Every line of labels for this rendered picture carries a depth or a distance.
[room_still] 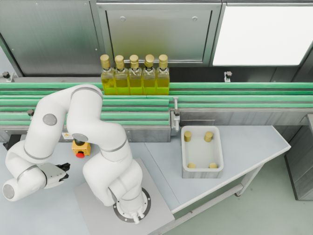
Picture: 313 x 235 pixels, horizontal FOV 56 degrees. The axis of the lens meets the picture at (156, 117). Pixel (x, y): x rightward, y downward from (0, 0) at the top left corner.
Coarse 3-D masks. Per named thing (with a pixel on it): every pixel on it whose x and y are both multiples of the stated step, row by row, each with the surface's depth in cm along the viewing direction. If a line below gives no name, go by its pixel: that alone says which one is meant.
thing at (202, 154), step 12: (192, 132) 138; (204, 132) 138; (216, 132) 134; (192, 144) 138; (204, 144) 138; (216, 144) 133; (192, 156) 134; (204, 156) 134; (216, 156) 132; (192, 168) 123; (204, 168) 123; (216, 168) 123
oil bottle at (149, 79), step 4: (144, 68) 122; (152, 68) 121; (144, 72) 120; (152, 72) 120; (144, 76) 120; (148, 76) 120; (152, 76) 120; (144, 80) 121; (148, 80) 121; (152, 80) 121; (144, 84) 124; (148, 84) 124; (152, 84) 124; (144, 88) 126; (148, 88) 126; (152, 88) 126; (144, 92) 128; (148, 92) 128; (152, 92) 128
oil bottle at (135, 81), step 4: (140, 68) 122; (132, 72) 120; (136, 72) 120; (140, 72) 120; (132, 76) 120; (136, 76) 120; (140, 76) 120; (132, 80) 122; (136, 80) 122; (140, 80) 122; (132, 84) 124; (136, 84) 124; (140, 84) 124; (132, 88) 126; (136, 88) 126; (140, 88) 126; (132, 92) 128; (136, 92) 128; (140, 92) 128
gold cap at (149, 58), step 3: (147, 57) 113; (150, 57) 113; (153, 57) 113; (147, 60) 113; (150, 60) 113; (153, 60) 113; (144, 63) 116; (147, 63) 114; (150, 63) 114; (147, 66) 116; (150, 66) 116
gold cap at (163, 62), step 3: (159, 57) 115; (162, 57) 115; (165, 57) 115; (159, 60) 115; (162, 60) 114; (165, 60) 114; (159, 63) 117; (162, 63) 115; (165, 63) 116; (159, 66) 118; (162, 66) 117; (165, 66) 117
